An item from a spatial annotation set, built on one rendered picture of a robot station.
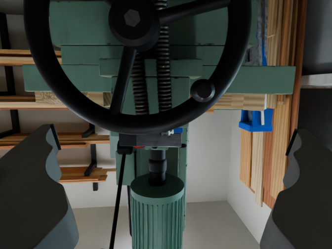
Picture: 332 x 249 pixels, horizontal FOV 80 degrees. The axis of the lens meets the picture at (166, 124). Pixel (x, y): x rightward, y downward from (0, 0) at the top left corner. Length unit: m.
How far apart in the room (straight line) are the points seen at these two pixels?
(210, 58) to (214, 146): 2.80
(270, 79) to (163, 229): 0.50
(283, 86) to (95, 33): 0.42
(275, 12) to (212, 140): 1.93
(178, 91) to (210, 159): 2.93
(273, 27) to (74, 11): 1.56
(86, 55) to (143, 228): 0.51
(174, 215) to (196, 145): 2.50
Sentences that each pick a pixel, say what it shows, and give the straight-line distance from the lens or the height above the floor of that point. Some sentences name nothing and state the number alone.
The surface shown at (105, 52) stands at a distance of 0.48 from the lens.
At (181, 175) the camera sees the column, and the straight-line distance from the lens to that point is 0.87.
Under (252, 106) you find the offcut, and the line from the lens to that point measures 0.50.
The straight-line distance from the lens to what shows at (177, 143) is 0.38.
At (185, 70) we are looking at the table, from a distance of 0.35.
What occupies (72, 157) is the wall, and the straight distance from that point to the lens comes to 3.24.
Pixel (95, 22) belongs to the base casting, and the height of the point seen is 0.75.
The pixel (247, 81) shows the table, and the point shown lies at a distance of 0.48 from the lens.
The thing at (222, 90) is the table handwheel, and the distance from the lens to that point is 0.27.
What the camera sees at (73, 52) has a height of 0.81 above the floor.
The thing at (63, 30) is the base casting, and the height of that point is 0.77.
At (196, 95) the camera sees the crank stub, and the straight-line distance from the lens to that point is 0.21.
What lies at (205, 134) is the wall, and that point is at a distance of 3.12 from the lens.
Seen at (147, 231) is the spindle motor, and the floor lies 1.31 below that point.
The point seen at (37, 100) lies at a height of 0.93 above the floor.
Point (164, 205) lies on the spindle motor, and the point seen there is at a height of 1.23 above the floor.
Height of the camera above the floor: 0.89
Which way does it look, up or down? 10 degrees up
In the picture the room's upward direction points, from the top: 179 degrees counter-clockwise
